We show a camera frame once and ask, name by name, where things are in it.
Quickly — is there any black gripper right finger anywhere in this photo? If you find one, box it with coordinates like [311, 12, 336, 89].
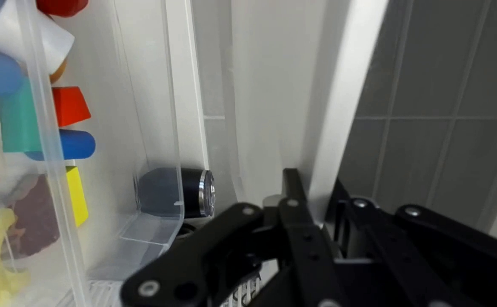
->
[324, 179, 497, 307]

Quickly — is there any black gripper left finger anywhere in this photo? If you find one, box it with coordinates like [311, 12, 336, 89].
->
[118, 167, 347, 307]

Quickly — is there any white plastic lid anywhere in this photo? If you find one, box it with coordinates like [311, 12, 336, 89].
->
[224, 0, 389, 227]

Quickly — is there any clear plastic storage container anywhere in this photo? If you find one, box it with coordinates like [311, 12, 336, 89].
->
[15, 0, 210, 307]

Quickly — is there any tall printed paper cup stack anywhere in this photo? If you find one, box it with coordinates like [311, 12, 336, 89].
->
[217, 258, 282, 307]

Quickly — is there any black cylinder with silver cap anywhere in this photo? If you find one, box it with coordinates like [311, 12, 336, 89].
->
[135, 164, 217, 222]

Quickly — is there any small yellow toy block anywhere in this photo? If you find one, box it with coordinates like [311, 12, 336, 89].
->
[62, 164, 91, 229]

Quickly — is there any dark maroon toy block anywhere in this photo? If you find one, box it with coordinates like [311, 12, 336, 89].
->
[1, 172, 61, 259]

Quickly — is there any blue toy cylinder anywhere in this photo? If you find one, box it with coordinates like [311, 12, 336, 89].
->
[25, 128, 98, 164]

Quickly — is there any red toy block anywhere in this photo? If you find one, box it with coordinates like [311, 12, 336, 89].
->
[50, 85, 93, 130]
[33, 0, 90, 19]

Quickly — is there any green toy block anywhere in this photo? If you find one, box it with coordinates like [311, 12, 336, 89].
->
[0, 77, 44, 155]

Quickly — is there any white toy block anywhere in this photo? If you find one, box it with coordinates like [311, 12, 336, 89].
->
[0, 0, 76, 77]

